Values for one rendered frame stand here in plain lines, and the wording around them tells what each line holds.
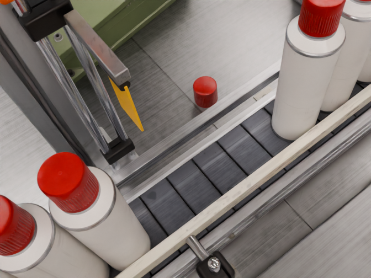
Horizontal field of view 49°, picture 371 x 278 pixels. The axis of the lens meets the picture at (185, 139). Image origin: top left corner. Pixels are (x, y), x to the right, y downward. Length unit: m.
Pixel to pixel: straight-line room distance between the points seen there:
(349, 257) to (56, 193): 0.31
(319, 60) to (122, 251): 0.24
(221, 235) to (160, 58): 0.31
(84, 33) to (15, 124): 0.40
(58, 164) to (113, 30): 0.40
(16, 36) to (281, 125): 0.29
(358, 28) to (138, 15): 0.37
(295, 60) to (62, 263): 0.26
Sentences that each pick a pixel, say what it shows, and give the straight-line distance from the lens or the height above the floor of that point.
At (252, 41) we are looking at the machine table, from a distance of 0.66.
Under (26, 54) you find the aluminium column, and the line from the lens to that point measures 0.37.
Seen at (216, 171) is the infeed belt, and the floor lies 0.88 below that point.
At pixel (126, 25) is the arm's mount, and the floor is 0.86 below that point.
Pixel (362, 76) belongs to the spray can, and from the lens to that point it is 0.56.
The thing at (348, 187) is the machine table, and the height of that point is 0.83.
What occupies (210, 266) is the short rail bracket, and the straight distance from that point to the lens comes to 0.38.
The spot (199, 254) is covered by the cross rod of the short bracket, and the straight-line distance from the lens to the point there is 0.42.
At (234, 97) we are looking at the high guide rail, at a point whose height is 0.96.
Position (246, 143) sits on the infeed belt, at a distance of 0.50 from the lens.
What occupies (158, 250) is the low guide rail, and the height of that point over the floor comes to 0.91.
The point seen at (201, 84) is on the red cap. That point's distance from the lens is 0.57.
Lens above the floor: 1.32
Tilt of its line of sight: 61 degrees down
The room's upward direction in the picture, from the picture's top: 12 degrees counter-clockwise
